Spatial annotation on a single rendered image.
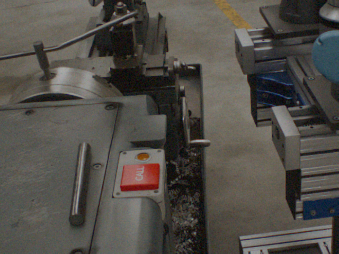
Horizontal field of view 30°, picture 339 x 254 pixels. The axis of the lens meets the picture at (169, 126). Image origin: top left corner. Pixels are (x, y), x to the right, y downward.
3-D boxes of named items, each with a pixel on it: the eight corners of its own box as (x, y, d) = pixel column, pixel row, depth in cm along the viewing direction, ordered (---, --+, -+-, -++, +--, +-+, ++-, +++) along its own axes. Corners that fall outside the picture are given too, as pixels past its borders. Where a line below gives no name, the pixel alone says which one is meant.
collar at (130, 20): (133, 25, 199) (132, 16, 198) (108, 27, 200) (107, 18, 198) (135, 16, 206) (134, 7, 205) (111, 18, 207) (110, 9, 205)
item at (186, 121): (195, 163, 218) (190, 102, 206) (166, 164, 218) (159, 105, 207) (194, 123, 241) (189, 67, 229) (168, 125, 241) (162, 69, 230)
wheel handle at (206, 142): (211, 148, 216) (210, 141, 215) (187, 150, 217) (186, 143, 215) (210, 144, 218) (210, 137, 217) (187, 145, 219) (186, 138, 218)
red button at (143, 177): (159, 193, 100) (158, 183, 99) (121, 196, 101) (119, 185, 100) (160, 172, 105) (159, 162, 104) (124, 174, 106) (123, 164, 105)
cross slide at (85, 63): (175, 84, 205) (174, 71, 203) (43, 93, 208) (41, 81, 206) (176, 62, 219) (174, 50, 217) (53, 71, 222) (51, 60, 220)
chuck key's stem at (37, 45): (46, 91, 145) (31, 45, 139) (48, 87, 147) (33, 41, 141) (55, 89, 145) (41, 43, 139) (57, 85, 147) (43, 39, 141)
